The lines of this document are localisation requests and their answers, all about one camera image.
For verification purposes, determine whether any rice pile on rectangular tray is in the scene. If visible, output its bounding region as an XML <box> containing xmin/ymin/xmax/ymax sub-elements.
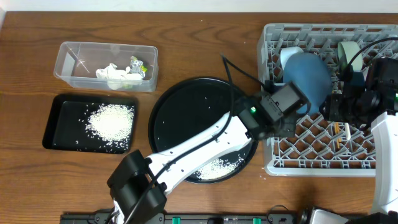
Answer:
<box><xmin>77</xmin><ymin>103</ymin><xmax>135</xmax><ymax>154</ymax></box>

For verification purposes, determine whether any light blue small bowl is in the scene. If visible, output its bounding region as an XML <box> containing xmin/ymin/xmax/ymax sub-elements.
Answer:
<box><xmin>280</xmin><ymin>47</ymin><xmax>303</xmax><ymax>69</ymax></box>

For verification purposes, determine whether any wooden chopstick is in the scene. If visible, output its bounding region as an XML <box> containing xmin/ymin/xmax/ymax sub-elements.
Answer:
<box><xmin>334</xmin><ymin>122</ymin><xmax>341</xmax><ymax>149</ymax></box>

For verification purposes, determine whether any dark blue bowl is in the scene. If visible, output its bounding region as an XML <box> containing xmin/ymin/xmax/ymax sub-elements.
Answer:
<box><xmin>283</xmin><ymin>52</ymin><xmax>332</xmax><ymax>115</ymax></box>

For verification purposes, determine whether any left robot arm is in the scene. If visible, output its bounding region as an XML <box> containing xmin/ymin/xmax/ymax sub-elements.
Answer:
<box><xmin>107</xmin><ymin>82</ymin><xmax>311</xmax><ymax>223</ymax></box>

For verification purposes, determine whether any clear plastic waste bin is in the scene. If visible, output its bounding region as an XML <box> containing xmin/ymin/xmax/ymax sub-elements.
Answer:
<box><xmin>53</xmin><ymin>42</ymin><xmax>159</xmax><ymax>92</ymax></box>

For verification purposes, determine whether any foil snack wrapper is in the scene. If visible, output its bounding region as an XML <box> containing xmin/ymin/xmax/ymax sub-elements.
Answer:
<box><xmin>128</xmin><ymin>56</ymin><xmax>147</xmax><ymax>79</ymax></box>

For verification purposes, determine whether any rice pile on round tray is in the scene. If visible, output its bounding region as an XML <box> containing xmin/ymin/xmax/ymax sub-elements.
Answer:
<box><xmin>194</xmin><ymin>156</ymin><xmax>244</xmax><ymax>180</ymax></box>

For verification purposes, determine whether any round black serving tray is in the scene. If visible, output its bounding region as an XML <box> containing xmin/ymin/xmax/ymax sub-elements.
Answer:
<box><xmin>148</xmin><ymin>78</ymin><xmax>258</xmax><ymax>184</ymax></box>

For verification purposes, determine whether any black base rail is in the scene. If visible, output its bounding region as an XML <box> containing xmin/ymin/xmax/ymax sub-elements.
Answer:
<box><xmin>59</xmin><ymin>212</ymin><xmax>310</xmax><ymax>224</ymax></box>

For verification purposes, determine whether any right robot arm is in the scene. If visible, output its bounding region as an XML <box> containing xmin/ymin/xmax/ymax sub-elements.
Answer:
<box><xmin>320</xmin><ymin>57</ymin><xmax>397</xmax><ymax>223</ymax></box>

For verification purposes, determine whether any black rectangular tray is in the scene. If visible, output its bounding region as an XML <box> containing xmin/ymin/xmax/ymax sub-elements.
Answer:
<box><xmin>42</xmin><ymin>94</ymin><xmax>136</xmax><ymax>154</ymax></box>

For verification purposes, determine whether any white napkin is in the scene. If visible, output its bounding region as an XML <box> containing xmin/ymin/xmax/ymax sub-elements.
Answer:
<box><xmin>96</xmin><ymin>63</ymin><xmax>143</xmax><ymax>90</ymax></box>

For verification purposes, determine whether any teal green bowl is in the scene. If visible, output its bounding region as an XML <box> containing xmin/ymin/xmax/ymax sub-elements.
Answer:
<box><xmin>338</xmin><ymin>41</ymin><xmax>363</xmax><ymax>72</ymax></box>

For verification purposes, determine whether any white plastic spoon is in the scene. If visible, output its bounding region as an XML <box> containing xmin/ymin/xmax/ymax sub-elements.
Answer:
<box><xmin>345</xmin><ymin>123</ymin><xmax>351</xmax><ymax>141</ymax></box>

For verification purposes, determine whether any grey dishwasher rack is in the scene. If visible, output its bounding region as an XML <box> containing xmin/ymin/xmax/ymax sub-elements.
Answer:
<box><xmin>257</xmin><ymin>23</ymin><xmax>397</xmax><ymax>177</ymax></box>

